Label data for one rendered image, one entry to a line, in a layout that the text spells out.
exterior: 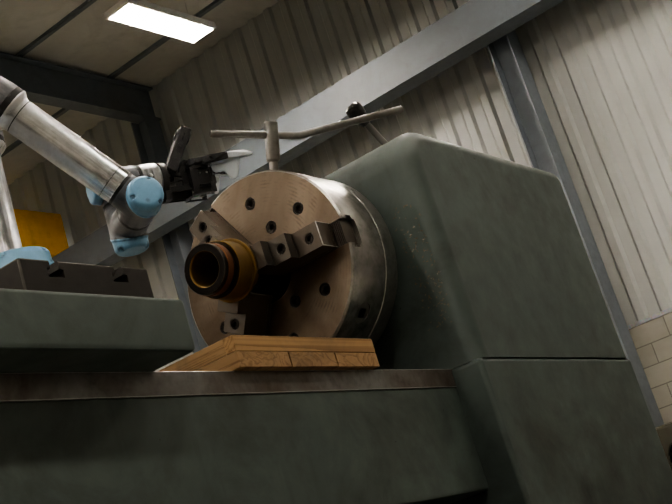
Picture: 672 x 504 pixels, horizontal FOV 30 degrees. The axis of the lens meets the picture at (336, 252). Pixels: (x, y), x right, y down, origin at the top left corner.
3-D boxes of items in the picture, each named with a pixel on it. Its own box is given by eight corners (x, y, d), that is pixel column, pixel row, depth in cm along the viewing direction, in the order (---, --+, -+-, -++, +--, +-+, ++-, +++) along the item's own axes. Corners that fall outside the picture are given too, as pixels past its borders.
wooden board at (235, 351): (188, 450, 186) (181, 425, 188) (380, 366, 169) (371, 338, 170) (35, 464, 162) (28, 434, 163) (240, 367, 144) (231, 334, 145)
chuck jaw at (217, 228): (257, 275, 194) (210, 232, 199) (273, 249, 192) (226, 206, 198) (210, 271, 184) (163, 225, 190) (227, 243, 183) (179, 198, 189)
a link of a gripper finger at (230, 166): (257, 173, 273) (217, 185, 274) (251, 147, 273) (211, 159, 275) (253, 171, 269) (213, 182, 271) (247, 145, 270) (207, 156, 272)
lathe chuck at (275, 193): (231, 388, 202) (215, 197, 207) (396, 365, 185) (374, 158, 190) (194, 389, 195) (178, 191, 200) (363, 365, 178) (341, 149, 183)
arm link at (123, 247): (123, 241, 254) (110, 192, 257) (110, 261, 263) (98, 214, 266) (159, 236, 257) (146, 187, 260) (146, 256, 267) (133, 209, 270)
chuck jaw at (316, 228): (288, 251, 190) (348, 217, 185) (298, 281, 189) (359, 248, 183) (243, 245, 181) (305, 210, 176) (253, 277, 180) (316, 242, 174)
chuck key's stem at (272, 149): (271, 192, 193) (266, 120, 195) (266, 195, 195) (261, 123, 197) (285, 192, 194) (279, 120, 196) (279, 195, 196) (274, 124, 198)
